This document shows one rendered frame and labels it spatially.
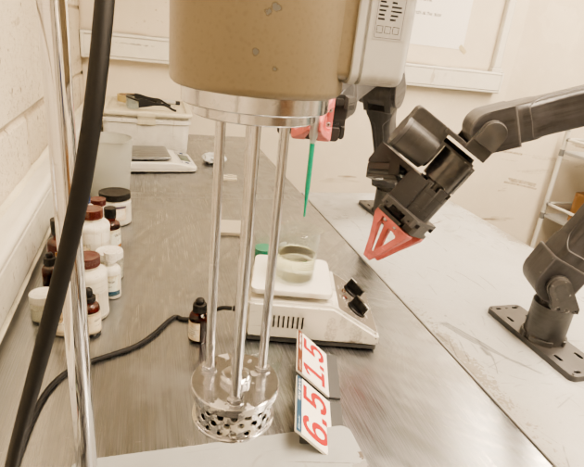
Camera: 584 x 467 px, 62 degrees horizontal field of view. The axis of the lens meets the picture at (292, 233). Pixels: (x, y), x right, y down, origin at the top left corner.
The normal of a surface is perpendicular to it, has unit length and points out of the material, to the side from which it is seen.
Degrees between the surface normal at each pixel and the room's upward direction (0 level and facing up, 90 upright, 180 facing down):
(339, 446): 0
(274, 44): 90
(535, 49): 90
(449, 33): 90
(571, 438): 0
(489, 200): 90
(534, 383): 0
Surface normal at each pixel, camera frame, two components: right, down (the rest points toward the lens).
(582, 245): -0.10, 0.18
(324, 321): 0.00, 0.37
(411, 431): 0.10, -0.92
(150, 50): 0.27, 0.38
